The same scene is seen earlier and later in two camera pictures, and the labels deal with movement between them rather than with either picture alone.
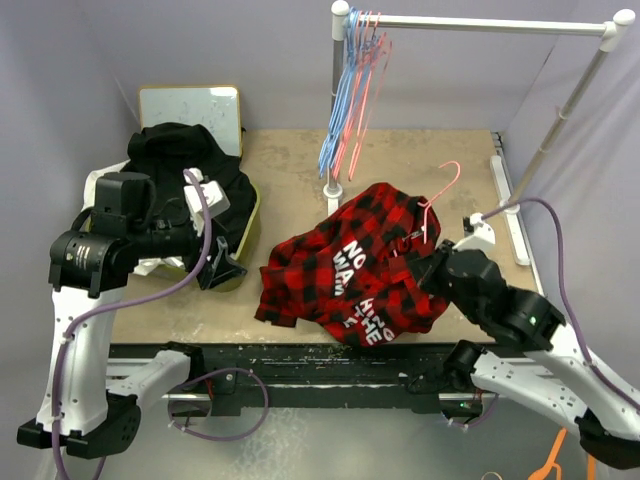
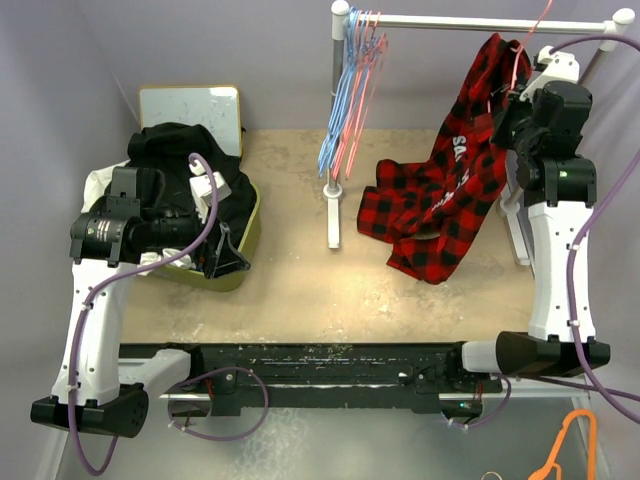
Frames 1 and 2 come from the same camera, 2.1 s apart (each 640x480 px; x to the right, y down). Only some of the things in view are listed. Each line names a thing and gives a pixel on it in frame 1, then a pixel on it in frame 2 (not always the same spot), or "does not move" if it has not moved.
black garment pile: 165,151 does not move
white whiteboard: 217,108 does not move
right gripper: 429,270 → 499,135
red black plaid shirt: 353,273 → 433,213
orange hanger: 541,473 does not move
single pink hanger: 426,204 → 518,49
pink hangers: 375,48 does not move
